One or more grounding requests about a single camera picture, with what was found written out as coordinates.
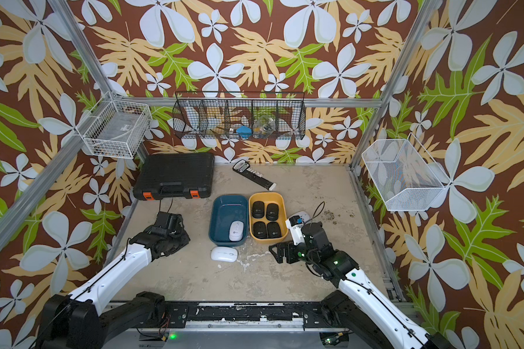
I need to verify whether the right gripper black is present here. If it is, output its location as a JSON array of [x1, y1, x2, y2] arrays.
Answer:
[[268, 238, 320, 266]]

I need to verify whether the black mouse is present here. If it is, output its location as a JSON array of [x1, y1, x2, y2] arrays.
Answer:
[[250, 201, 266, 219], [266, 222, 282, 239], [266, 203, 279, 221], [252, 221, 268, 239]]

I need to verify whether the white mouse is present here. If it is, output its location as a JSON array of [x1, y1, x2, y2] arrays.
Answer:
[[290, 211, 311, 222], [210, 247, 238, 263], [229, 220, 245, 242]]

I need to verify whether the yellow plastic storage box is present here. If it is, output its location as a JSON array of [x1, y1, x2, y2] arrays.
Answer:
[[248, 192, 288, 244]]

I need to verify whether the teal plastic storage box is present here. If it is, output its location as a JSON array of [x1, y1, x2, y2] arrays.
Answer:
[[208, 194, 249, 247]]

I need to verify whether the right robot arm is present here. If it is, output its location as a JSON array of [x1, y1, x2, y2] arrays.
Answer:
[[269, 215, 452, 348]]

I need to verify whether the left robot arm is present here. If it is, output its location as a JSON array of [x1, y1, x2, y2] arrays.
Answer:
[[32, 211, 190, 348]]

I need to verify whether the black tool case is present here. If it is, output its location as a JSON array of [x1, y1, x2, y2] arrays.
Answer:
[[132, 153, 215, 201]]

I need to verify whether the black lint roller stick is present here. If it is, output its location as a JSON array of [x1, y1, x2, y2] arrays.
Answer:
[[233, 160, 277, 191]]

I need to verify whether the blue lid in basket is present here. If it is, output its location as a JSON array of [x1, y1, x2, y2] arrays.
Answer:
[[236, 126, 253, 140]]

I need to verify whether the clear glass jar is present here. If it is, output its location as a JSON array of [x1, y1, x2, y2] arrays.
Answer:
[[253, 114, 276, 139]]

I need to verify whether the white mesh basket right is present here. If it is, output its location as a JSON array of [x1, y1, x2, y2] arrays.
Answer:
[[362, 134, 450, 212]]

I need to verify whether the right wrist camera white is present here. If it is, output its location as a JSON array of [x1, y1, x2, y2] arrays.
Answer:
[[286, 215, 305, 245]]

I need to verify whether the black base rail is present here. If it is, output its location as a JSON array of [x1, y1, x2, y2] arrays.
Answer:
[[126, 300, 363, 330]]

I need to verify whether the white wire basket left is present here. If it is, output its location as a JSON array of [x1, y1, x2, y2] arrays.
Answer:
[[78, 92, 152, 159]]

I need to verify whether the black wire basket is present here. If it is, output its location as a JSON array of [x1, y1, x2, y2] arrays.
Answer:
[[171, 92, 307, 140]]

